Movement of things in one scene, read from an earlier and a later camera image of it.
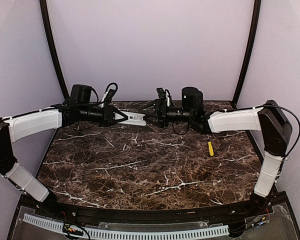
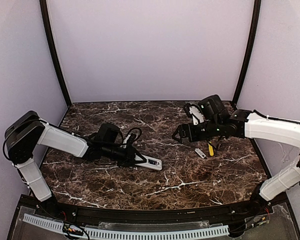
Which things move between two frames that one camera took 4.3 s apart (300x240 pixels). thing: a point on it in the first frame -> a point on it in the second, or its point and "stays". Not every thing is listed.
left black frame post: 44,6 stays
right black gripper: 160,112 -> 186,131
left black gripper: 108,115 -> 129,155
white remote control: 135,119 -> 151,163
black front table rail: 247,211 stays
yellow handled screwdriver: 210,148 stays
